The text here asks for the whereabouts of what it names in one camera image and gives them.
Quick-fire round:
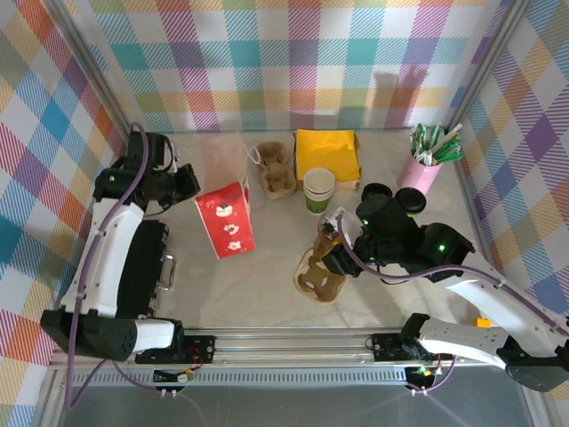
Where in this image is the cardboard cup carrier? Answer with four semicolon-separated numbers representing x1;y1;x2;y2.
292;222;348;306
256;141;298;199

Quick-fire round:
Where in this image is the white paper straw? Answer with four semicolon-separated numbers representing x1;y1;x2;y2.
437;124;463;155

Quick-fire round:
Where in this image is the aluminium mounting rail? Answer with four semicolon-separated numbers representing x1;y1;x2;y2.
47;327;541;370

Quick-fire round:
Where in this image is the red white paper gift bag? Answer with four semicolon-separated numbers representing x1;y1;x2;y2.
194;133;263;260

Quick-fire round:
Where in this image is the black carrying case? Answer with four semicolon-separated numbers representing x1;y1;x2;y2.
116;219;178;322

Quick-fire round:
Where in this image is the yellow napkin stack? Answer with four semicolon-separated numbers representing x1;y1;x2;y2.
295;128;360;181
292;131;364;193

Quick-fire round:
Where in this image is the pink straw holder cup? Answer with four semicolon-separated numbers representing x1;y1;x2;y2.
397;155;444;197

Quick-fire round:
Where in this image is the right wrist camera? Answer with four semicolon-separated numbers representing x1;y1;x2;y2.
322;206;359;244

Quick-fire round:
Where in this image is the black cup lids stack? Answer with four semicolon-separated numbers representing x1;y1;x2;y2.
362;182;393;202

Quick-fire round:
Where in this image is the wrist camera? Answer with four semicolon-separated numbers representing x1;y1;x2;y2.
157;137;181;173
322;206;359;244

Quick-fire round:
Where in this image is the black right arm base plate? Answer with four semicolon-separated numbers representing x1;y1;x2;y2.
371;332;454;362

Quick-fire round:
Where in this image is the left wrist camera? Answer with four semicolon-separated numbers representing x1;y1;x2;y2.
157;137;181;173

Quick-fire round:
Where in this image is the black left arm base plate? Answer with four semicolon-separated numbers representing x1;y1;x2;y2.
134;334;218;365

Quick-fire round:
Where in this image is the slotted grey cable duct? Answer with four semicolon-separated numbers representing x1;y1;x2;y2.
66;371;413;387

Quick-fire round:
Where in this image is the black plastic cup lid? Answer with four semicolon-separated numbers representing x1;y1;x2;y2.
397;187;427;214

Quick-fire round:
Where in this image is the aluminium frame post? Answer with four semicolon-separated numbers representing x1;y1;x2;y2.
42;0;140;144
437;0;533;134

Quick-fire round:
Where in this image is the small wired connector board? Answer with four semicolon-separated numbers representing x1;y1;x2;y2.
153;367;196;385
406;364;445;388

